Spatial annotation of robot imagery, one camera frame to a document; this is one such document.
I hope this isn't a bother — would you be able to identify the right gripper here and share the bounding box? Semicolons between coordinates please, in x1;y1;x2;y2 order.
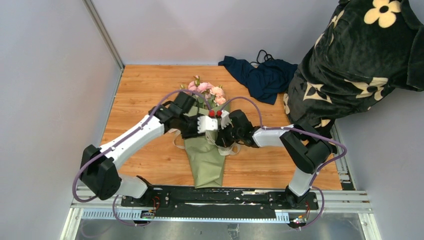
215;120;244;148

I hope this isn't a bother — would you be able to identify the cream printed ribbon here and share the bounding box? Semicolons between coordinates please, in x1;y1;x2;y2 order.
166;128;241;156

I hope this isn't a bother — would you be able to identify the fake rose stem three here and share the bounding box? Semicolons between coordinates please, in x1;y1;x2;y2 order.
192;75;214;109

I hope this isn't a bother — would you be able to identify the wrapping paper sheet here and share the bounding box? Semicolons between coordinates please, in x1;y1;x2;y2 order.
183;99;231;189

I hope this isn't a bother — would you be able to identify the fake rose stem one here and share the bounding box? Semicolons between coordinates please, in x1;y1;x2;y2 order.
209;86;227;106

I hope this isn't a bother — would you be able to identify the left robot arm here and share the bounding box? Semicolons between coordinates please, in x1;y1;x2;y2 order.
72;89;200;207

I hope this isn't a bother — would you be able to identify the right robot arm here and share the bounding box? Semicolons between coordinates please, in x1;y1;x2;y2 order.
215;109;333;209

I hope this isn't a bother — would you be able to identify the navy blue cloth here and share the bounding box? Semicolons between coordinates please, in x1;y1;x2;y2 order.
218;56;298;105

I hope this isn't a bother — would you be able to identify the black floral plush blanket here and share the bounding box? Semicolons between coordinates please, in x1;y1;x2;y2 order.
284;0;424;133

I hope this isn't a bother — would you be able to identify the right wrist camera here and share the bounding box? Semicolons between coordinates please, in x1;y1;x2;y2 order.
216;110;231;130

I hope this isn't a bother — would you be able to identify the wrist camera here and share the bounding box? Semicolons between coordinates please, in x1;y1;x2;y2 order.
197;110;219;134
216;110;231;130

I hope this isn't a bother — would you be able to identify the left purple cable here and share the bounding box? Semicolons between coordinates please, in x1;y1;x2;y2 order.
71;89;215;228

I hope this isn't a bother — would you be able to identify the purple cable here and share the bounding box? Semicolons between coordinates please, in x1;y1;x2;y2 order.
216;96;348;229
71;89;215;228

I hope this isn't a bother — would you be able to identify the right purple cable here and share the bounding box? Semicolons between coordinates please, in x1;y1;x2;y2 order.
216;96;348;229

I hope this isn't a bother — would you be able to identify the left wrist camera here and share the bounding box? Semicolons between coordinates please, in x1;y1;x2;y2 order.
197;110;219;134

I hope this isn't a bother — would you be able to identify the black cord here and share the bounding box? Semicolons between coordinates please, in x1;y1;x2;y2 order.
249;48;276;67

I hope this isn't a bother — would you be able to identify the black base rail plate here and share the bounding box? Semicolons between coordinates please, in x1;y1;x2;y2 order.
118;185;319;220

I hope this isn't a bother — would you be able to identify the aluminium frame post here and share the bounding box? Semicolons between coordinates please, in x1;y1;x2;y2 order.
82;0;125;72

